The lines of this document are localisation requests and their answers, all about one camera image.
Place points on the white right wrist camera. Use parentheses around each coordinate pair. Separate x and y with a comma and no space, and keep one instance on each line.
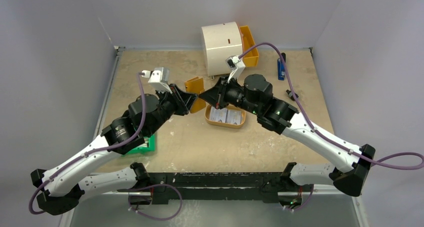
(236,65)

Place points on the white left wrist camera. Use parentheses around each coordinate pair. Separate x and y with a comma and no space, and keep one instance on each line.
(158,79)

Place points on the small black knob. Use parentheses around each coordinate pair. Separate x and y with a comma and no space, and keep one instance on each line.
(292,95)

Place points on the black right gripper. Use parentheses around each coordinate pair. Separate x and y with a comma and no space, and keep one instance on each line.
(222,95)

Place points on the orange open drawer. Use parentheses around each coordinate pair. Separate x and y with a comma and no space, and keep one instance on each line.
(250,59)

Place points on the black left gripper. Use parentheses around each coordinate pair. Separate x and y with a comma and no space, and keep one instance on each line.
(183,101)

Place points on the orange leather card holder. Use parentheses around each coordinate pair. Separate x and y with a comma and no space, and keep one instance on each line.
(196,85)

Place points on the loose card in tray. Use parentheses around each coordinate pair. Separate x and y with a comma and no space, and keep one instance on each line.
(234,117)

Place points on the white round drawer cabinet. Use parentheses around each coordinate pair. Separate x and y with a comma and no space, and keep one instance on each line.
(219,42)

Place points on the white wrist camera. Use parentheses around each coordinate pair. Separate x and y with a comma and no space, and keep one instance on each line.
(236,65)
(158,79)

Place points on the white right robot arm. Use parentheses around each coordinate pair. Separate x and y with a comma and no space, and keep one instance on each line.
(349,164)

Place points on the green plastic bin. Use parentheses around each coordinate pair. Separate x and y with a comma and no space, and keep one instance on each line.
(149,146)

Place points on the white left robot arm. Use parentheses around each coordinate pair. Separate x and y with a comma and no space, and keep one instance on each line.
(62,188)

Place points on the blue black marker pen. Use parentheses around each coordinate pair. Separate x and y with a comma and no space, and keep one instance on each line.
(280,67)

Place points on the orange oval tray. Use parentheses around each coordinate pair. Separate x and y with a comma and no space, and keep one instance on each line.
(207,112)

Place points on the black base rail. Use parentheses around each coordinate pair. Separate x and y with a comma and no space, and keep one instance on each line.
(267,187)

